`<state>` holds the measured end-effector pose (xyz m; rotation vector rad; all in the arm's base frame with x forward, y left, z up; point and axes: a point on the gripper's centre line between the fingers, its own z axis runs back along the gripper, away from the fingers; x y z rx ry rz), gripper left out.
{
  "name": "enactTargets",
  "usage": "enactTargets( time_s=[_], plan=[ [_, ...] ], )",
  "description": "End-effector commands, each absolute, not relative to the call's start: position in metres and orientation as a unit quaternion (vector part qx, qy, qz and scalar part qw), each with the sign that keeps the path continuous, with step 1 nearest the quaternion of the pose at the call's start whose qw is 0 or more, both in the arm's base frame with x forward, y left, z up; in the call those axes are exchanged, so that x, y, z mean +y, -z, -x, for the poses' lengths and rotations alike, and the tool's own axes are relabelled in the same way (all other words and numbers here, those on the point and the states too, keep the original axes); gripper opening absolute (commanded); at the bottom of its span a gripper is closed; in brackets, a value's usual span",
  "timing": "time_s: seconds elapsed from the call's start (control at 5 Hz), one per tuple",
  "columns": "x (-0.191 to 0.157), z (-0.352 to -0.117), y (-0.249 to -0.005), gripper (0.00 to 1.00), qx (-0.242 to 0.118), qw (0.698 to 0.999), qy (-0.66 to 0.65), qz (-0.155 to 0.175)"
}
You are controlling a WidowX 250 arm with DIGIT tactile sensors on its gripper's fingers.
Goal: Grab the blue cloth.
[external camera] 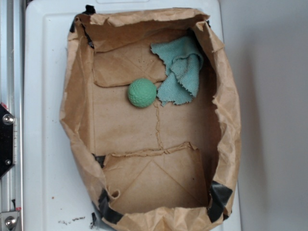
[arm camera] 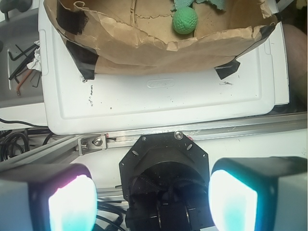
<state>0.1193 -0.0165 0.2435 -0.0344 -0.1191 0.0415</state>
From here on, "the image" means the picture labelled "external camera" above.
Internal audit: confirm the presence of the black metal bracket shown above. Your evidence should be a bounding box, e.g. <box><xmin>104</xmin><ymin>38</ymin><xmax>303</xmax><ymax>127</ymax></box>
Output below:
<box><xmin>0</xmin><ymin>103</ymin><xmax>15</xmax><ymax>179</ymax></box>

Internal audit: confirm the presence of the white plastic tray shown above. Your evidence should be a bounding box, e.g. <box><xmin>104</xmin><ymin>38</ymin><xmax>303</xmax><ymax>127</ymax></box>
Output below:
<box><xmin>23</xmin><ymin>0</ymin><xmax>242</xmax><ymax>231</ymax></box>

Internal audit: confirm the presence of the silver corner bracket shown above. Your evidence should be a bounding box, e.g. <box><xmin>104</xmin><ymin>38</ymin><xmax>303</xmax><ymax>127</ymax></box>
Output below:
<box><xmin>0</xmin><ymin>211</ymin><xmax>20</xmax><ymax>231</ymax></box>

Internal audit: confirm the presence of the brown paper bag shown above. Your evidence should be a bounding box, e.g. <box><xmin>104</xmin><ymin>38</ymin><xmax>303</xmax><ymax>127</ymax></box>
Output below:
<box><xmin>60</xmin><ymin>7</ymin><xmax>241</xmax><ymax>231</ymax></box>

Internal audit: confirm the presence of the green dimpled ball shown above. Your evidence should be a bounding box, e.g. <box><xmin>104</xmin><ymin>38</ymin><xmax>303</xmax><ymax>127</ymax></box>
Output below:
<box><xmin>128</xmin><ymin>78</ymin><xmax>157</xmax><ymax>108</ymax></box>

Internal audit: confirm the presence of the aluminium frame rail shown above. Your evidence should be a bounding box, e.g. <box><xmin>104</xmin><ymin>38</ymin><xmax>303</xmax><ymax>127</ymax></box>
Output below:
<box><xmin>0</xmin><ymin>0</ymin><xmax>25</xmax><ymax>231</ymax></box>

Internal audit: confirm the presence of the teal blue cloth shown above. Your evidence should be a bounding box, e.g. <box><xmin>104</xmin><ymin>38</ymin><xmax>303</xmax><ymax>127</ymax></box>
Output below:
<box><xmin>151</xmin><ymin>36</ymin><xmax>204</xmax><ymax>106</ymax></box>

